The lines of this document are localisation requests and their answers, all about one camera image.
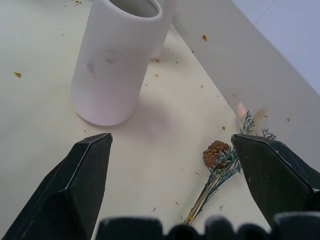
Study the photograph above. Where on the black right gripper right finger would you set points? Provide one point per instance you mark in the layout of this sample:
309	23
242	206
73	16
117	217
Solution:
272	175

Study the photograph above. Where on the white cylindrical ceramic vase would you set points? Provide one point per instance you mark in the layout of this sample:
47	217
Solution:
117	62

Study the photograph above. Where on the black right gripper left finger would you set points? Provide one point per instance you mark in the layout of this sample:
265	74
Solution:
62	190

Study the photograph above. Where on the dried flower bouquet with pinecone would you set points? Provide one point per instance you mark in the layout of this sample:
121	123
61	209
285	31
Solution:
217	160

